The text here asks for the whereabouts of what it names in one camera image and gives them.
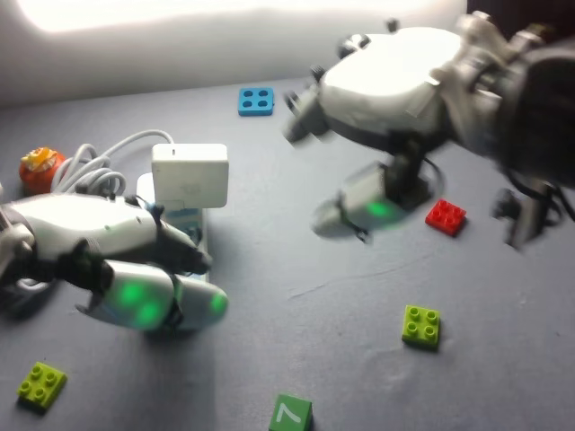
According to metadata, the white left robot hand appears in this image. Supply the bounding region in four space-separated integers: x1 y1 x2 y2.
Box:
0 192 230 334

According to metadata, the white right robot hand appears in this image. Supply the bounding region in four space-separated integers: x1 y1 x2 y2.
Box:
281 17 468 247

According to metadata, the white power strip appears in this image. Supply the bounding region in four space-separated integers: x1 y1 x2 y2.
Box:
136 172 212 285

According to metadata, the white power adapter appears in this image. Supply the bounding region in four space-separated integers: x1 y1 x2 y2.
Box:
150 143 230 212

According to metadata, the blue four-hole block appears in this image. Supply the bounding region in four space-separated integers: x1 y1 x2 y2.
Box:
237 87 275 118

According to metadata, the red toy brick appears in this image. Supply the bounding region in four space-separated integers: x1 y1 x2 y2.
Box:
425 198 467 238

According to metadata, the lime green toy brick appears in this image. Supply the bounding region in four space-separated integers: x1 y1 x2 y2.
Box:
401 304 442 351
16 361 68 414

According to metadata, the grey table cloth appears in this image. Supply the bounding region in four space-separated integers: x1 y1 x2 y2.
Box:
0 48 575 431

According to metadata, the green cube number 7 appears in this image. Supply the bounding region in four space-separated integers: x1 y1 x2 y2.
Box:
268 393 314 431

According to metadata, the grey power strip cable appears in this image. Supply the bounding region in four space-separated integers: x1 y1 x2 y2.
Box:
49 128 175 198

